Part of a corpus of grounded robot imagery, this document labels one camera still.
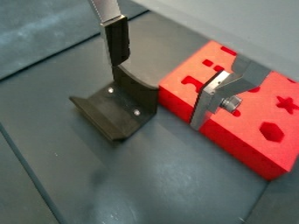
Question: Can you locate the wrist-2 gripper left finger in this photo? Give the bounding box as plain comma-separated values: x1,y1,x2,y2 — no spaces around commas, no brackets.
88,0,130,67

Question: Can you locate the wrist-2 gripper right finger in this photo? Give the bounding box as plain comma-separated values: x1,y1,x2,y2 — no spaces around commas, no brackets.
190,55,270,130

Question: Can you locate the red foam shape board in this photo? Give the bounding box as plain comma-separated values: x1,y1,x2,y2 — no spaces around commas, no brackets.
159,41,299,180

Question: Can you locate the black angled bracket stand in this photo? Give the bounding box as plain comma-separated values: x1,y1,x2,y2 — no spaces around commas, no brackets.
69,66,158,141

